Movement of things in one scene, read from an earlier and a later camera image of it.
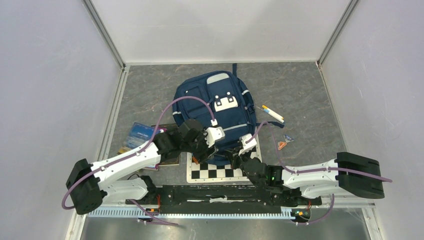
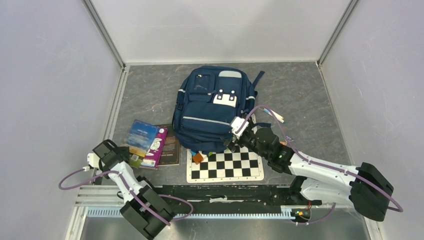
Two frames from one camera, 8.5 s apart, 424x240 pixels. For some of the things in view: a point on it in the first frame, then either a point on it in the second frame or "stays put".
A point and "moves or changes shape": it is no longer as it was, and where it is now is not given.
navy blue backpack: (223, 106) moves or changes shape
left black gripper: (202, 156) -> (123, 150)
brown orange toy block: (195, 160) stays put
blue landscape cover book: (139, 134) stays put
